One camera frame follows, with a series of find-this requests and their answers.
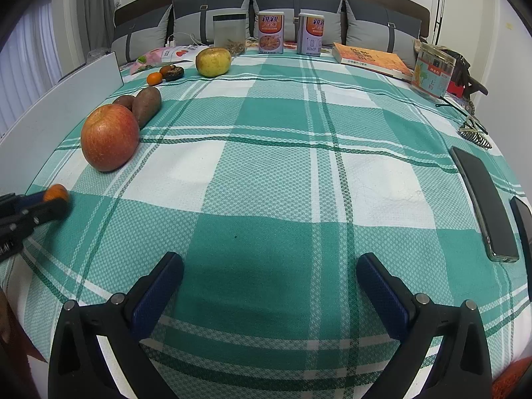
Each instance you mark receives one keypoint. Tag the yellow-green apple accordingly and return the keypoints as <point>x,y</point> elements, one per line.
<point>213,62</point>

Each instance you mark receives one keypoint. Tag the black stand pole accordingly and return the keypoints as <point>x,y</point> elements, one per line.
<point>437,8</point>

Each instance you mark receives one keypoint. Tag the black smartphone clear case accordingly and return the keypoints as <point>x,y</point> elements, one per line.
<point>484,203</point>

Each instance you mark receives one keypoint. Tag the grey pillow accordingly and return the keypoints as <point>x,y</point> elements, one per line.
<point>382,25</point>
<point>291,2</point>
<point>141,37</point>
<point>208,8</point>

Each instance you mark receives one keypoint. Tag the green plaid cloth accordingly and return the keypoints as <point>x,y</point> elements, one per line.
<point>266,199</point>

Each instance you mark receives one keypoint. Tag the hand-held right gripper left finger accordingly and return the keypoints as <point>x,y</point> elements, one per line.
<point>150,309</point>

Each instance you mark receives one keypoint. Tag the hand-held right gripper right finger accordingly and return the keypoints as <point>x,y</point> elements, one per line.
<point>384,297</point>

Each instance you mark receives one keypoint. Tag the grey curtain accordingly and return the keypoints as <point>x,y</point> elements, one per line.
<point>96,0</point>

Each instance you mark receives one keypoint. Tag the large sweet potato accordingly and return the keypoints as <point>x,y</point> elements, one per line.
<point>147,106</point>

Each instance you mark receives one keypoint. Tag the white side board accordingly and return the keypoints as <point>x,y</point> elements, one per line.
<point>62,99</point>

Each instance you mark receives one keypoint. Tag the black bag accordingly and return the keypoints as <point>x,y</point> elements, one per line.
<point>467,70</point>

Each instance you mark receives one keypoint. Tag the black hairpin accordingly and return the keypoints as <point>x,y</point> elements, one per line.
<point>453,106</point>

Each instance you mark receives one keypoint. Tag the small sweet potato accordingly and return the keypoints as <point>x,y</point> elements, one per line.
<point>123,102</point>

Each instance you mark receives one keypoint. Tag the clear pen box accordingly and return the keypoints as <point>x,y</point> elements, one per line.
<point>432,70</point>

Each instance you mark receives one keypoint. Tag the small orange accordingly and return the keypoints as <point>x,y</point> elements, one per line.
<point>154,78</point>
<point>56,192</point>

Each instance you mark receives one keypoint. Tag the white sheer curtain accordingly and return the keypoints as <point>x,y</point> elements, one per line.
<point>29,54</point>

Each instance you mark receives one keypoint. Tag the pink snack bag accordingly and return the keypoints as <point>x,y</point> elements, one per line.
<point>166,56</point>

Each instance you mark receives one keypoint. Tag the orange label can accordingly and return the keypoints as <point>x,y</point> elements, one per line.
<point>271,33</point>

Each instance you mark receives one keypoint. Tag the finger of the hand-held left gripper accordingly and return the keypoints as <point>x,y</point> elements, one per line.
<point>45,212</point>
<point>16,203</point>

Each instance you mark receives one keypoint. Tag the orange book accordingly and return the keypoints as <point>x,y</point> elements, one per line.
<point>374,60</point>

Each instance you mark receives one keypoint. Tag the brown persimmon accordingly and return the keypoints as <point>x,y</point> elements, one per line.
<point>172,72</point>

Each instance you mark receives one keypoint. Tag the red printed blanket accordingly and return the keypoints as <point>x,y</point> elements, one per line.
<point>517,376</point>

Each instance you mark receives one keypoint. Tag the red apple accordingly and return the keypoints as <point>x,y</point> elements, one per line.
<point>109,139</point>

